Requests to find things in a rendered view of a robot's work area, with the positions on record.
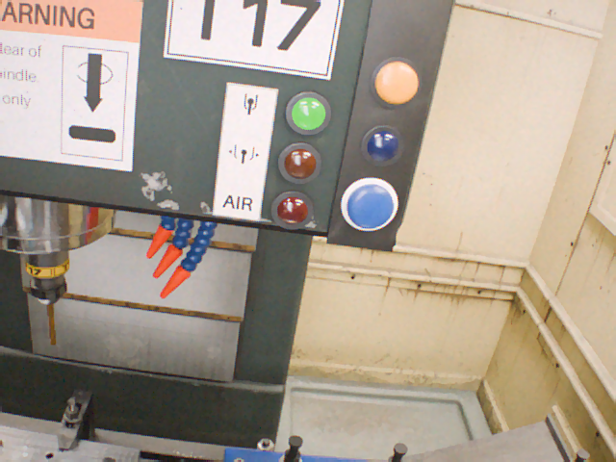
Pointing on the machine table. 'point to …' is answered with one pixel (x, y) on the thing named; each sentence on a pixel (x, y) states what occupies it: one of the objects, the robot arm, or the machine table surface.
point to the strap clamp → (85, 426)
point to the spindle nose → (50, 225)
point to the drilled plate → (84, 451)
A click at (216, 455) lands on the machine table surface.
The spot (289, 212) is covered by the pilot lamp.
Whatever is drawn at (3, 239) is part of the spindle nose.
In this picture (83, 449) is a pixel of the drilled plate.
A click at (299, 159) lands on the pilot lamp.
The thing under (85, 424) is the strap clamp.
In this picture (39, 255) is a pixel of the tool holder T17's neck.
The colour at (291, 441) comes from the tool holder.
